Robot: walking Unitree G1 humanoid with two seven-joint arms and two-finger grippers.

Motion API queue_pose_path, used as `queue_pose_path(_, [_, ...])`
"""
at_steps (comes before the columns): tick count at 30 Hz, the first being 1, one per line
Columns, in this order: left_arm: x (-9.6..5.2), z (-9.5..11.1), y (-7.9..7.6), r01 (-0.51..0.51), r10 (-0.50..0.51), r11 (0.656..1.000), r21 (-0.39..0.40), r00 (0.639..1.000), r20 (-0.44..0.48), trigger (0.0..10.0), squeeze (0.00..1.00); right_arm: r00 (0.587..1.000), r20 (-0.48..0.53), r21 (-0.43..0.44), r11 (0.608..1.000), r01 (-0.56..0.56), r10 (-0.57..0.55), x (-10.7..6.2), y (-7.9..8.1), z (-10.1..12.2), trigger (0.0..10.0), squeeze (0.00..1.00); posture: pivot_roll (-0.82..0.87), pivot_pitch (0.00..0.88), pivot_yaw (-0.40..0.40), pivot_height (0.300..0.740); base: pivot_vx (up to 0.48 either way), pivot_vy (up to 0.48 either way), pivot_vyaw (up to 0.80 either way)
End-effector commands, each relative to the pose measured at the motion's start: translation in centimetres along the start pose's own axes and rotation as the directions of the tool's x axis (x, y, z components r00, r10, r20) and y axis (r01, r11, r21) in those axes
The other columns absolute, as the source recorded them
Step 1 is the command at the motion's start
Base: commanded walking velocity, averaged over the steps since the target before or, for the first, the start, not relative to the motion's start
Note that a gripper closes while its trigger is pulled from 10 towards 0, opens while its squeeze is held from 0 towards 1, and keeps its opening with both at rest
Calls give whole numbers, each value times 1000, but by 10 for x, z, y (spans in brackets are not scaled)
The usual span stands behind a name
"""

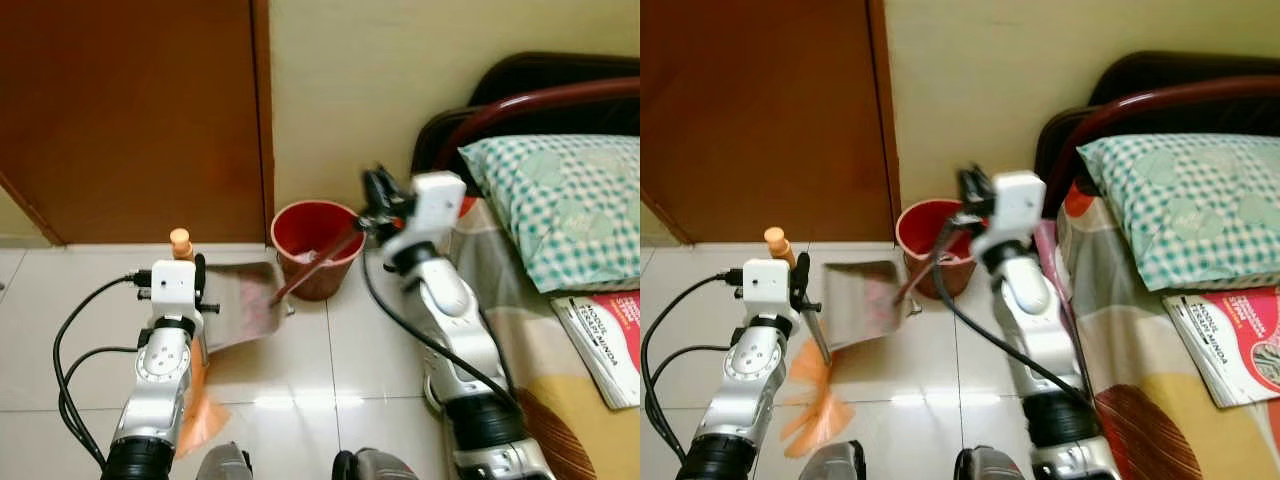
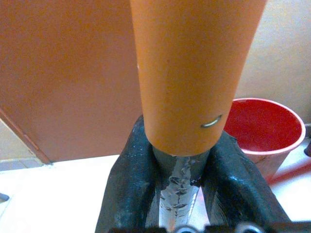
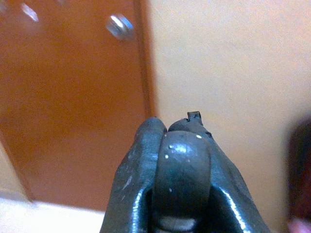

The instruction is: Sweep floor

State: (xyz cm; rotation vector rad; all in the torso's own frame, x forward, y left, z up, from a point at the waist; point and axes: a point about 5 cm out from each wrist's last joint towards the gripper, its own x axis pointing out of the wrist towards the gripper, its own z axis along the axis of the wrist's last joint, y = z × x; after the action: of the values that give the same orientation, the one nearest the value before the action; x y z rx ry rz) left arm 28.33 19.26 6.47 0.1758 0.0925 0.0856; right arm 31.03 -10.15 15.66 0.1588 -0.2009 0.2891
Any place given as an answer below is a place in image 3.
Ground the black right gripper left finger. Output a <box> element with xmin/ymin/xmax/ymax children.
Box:
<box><xmin>101</xmin><ymin>117</ymin><xmax>168</xmax><ymax>233</ymax></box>

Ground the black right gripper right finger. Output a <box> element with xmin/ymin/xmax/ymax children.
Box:
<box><xmin>168</xmin><ymin>111</ymin><xmax>271</xmax><ymax>233</ymax></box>

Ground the dark grey round broom handle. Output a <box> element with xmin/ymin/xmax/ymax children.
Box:
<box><xmin>152</xmin><ymin>130</ymin><xmax>212</xmax><ymax>233</ymax></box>

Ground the dark blurry round object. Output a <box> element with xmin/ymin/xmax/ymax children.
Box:
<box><xmin>287</xmin><ymin>116</ymin><xmax>311</xmax><ymax>223</ymax></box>

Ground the orange wooden door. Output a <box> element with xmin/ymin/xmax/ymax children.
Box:
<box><xmin>0</xmin><ymin>0</ymin><xmax>158</xmax><ymax>212</ymax></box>

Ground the silver metal door fitting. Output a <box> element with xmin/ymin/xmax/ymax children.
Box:
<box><xmin>105</xmin><ymin>14</ymin><xmax>135</xmax><ymax>41</ymax></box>
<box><xmin>20</xmin><ymin>2</ymin><xmax>39</xmax><ymax>23</ymax></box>

